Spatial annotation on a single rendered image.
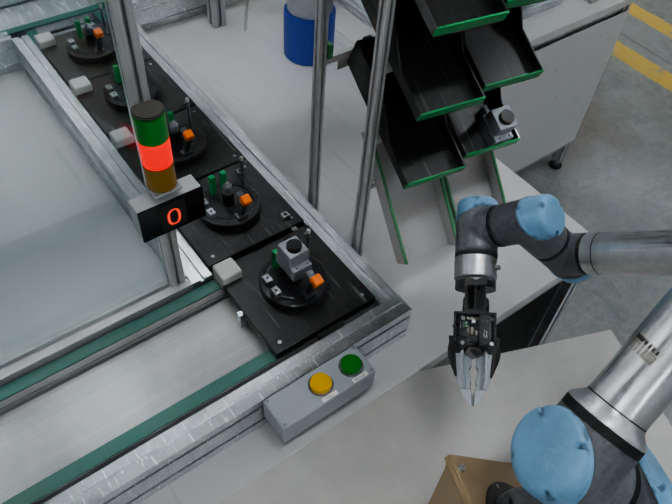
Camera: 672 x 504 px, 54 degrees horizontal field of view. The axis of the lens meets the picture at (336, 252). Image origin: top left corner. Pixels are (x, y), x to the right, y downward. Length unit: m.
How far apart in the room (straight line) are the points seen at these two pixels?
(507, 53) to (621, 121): 2.43
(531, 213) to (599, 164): 2.28
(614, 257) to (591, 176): 2.15
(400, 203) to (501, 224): 0.30
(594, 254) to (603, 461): 0.41
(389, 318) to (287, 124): 0.76
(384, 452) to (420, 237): 0.44
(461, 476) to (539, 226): 0.41
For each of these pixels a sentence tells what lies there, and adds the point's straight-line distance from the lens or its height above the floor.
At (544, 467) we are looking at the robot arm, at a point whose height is 1.27.
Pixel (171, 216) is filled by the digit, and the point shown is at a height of 1.20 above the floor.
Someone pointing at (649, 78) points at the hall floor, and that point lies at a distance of 4.11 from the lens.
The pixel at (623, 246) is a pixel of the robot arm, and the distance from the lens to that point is 1.17.
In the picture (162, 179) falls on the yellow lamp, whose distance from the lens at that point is 1.12.
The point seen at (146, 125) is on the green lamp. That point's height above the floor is 1.40.
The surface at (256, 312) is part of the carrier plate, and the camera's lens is 1.32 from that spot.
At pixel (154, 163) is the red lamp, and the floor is 1.33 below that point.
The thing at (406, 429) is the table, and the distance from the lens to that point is 1.34.
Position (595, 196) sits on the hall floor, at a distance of 3.22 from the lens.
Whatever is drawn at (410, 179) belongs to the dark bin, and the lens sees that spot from 1.27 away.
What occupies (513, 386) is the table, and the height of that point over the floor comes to 0.86.
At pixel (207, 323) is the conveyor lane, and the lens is 1.38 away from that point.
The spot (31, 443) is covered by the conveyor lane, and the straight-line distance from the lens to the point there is 1.33.
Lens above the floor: 2.05
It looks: 50 degrees down
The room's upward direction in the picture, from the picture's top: 5 degrees clockwise
